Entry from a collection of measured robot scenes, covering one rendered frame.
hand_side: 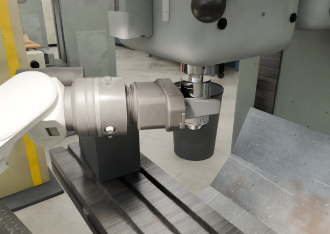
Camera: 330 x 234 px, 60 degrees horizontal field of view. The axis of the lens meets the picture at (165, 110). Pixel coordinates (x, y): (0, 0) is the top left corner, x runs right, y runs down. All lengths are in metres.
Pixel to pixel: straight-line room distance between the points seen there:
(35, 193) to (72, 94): 2.01
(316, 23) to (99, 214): 0.56
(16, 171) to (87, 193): 1.62
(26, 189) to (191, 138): 1.35
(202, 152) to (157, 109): 2.19
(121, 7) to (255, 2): 0.15
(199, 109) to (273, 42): 0.13
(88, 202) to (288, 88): 0.57
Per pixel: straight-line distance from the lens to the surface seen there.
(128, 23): 0.34
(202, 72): 0.42
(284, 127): 0.80
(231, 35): 0.33
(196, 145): 2.53
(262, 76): 0.82
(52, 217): 2.18
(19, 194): 2.42
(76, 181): 0.82
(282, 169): 0.79
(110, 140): 0.74
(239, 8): 0.33
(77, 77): 0.44
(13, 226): 1.57
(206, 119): 0.45
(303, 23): 0.45
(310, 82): 0.76
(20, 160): 2.32
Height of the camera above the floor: 1.39
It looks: 22 degrees down
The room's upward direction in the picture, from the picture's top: straight up
